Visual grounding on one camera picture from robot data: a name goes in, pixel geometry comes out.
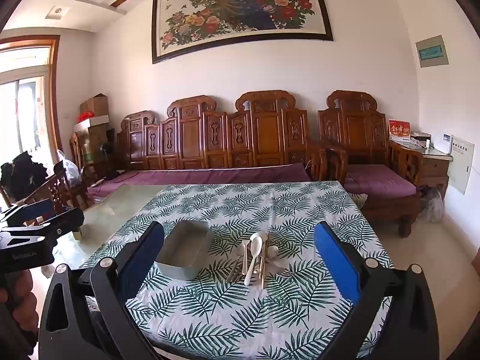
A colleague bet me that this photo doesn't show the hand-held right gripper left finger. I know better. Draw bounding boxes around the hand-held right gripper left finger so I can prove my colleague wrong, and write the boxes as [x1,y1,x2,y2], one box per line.
[38,220,166,360]

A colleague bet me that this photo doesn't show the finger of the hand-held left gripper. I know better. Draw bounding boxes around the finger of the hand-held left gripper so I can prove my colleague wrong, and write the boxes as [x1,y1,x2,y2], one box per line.
[0,199,55,227]
[0,207,85,239]

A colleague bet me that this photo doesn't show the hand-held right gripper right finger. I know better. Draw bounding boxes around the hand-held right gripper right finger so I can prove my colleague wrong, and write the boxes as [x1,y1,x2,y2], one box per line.
[313,221,439,360]

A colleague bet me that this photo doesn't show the grey rectangular container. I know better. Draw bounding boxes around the grey rectangular container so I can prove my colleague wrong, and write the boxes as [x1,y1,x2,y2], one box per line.
[155,219,214,281]

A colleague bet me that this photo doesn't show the white soup spoon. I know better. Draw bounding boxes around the white soup spoon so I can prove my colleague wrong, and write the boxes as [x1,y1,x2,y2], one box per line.
[244,232,264,286]

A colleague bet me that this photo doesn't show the person's left hand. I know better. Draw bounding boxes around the person's left hand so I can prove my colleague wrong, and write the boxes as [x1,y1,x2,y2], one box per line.
[0,270,39,331]

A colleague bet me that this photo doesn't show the wooden dining chair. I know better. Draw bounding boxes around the wooden dining chair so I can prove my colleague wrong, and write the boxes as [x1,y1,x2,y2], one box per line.
[22,165,89,214]

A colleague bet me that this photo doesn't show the black cloth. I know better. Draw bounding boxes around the black cloth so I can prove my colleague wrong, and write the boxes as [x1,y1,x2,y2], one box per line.
[0,151,47,196]

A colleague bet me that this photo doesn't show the plastic bag with dark contents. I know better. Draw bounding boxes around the plastic bag with dark contents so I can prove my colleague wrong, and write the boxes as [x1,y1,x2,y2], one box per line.
[56,149,83,188]

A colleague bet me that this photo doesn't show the large printed cardboard box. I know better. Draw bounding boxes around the large printed cardboard box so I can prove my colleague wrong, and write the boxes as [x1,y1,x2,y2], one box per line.
[73,124,113,166]

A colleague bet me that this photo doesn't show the square purple seat cushion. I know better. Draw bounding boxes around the square purple seat cushion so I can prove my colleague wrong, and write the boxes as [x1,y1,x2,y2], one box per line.
[343,164,422,199]

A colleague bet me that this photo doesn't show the white flat box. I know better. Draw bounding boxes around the white flat box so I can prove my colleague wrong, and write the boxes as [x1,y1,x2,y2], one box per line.
[73,114,109,134]

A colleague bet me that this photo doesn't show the long purple sofa cushion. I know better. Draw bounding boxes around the long purple sofa cushion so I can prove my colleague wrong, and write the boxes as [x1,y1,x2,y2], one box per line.
[87,163,312,199]

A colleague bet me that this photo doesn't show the leaf print tablecloth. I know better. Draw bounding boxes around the leaf print tablecloth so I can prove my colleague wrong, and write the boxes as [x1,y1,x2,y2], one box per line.
[84,181,394,360]

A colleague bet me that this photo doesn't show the crumpled translucent plastic bag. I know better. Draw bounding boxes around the crumpled translucent plastic bag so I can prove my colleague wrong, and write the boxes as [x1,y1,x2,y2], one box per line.
[418,187,445,224]

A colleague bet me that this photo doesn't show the brown cardboard box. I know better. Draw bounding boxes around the brown cardboard box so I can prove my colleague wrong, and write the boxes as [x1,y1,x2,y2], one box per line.
[79,94,109,119]

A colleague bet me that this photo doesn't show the carved wooden armchair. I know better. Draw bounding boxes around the carved wooden armchair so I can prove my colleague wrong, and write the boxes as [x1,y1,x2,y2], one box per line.
[317,90,424,238]

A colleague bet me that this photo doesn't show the wooden side table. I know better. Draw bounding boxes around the wooden side table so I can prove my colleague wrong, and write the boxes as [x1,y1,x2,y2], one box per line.
[390,139,452,199]

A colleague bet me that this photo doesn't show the red desk calendar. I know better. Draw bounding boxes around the red desk calendar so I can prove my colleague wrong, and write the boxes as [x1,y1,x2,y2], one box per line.
[388,119,412,142]

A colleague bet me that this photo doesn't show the carved wooden sofa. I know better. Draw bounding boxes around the carved wooden sofa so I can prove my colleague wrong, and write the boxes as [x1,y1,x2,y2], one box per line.
[112,90,349,186]

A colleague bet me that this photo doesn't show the white leaning panel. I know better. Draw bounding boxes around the white leaning panel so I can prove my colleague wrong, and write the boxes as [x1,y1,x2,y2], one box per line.
[446,135,475,196]

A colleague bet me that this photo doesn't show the white device box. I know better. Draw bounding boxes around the white device box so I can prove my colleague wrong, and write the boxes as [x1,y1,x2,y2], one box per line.
[431,133,454,154]

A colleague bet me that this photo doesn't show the framed peacock flower painting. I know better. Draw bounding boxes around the framed peacock flower painting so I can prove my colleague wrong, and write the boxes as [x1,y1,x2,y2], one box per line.
[151,0,334,64]

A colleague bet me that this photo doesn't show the wooden door frame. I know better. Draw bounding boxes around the wooden door frame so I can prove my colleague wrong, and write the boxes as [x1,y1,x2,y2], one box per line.
[0,34,62,211]

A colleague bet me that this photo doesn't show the grey wall panel box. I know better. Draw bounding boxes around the grey wall panel box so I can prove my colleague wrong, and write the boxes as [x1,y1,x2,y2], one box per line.
[415,35,449,69]

